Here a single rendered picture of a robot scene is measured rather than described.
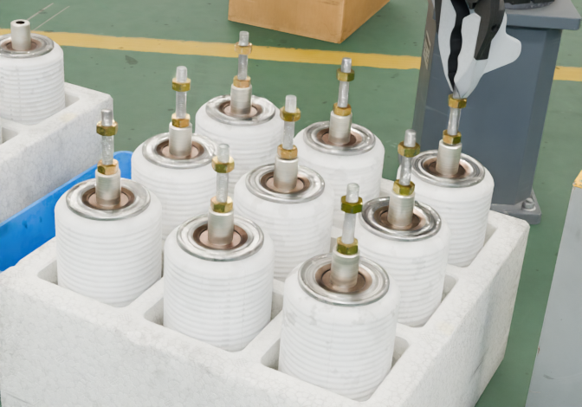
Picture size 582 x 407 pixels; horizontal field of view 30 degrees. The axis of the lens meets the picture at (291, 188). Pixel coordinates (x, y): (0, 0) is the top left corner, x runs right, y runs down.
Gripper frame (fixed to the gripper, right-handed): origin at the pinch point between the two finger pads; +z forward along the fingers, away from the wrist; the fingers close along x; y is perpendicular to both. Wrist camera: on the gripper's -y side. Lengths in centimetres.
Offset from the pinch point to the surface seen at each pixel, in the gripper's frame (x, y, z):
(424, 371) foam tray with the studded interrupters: -19.5, -12.4, 16.5
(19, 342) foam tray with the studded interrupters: 3.1, -41.6, 22.3
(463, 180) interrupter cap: -2.9, 0.7, 9.2
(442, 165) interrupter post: -0.5, -0.4, 8.6
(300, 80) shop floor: 78, 22, 35
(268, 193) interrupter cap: 0.5, -18.4, 9.1
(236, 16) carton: 107, 22, 33
